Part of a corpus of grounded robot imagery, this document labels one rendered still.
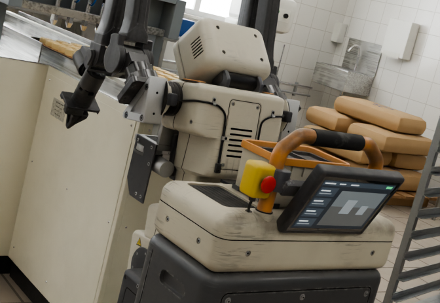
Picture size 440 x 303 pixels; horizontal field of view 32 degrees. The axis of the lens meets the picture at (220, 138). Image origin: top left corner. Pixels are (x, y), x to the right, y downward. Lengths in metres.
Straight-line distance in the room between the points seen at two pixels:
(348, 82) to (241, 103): 5.34
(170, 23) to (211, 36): 1.20
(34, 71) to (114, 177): 0.66
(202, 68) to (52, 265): 1.09
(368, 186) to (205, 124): 0.43
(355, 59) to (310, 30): 0.53
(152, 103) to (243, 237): 0.45
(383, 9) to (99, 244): 5.48
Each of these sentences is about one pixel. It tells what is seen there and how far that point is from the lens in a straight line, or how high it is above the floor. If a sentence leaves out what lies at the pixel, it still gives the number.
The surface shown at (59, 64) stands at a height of 0.86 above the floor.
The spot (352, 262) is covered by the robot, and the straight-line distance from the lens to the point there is 1.77.
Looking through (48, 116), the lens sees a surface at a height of 0.67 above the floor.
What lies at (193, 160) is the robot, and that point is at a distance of 1.89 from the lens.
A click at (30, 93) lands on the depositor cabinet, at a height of 0.72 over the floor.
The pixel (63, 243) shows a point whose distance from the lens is 2.62.
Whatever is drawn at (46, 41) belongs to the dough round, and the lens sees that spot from 2.87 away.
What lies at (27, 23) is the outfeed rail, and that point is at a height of 0.88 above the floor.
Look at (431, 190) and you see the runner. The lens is 3.16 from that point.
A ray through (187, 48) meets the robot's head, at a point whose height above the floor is 1.08.
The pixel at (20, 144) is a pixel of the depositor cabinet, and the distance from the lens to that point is 2.89.
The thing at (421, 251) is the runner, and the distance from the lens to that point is 3.30.
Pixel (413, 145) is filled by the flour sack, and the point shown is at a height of 0.50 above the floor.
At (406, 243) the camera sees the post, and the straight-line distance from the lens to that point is 3.15.
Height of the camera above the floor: 1.20
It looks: 10 degrees down
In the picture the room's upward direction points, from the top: 14 degrees clockwise
